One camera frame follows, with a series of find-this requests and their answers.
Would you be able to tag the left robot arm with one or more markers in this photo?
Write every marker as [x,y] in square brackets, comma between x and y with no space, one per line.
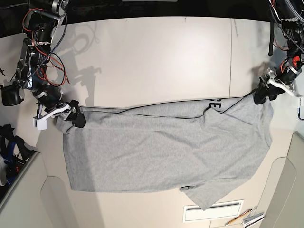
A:
[288,16]

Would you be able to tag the grey T-shirt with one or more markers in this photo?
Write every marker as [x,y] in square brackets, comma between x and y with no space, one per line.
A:
[205,149]

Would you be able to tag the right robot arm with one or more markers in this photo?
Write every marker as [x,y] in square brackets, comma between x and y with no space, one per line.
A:
[39,69]

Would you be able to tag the yellow pencil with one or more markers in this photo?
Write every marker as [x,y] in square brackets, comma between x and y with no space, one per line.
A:
[238,217]

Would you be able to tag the white vent plate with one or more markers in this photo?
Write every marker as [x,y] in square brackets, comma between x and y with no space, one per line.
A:
[221,210]

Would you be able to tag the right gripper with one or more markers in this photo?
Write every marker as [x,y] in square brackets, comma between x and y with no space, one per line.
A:
[70,111]

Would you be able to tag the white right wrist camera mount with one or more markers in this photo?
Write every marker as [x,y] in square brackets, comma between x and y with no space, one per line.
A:
[40,121]

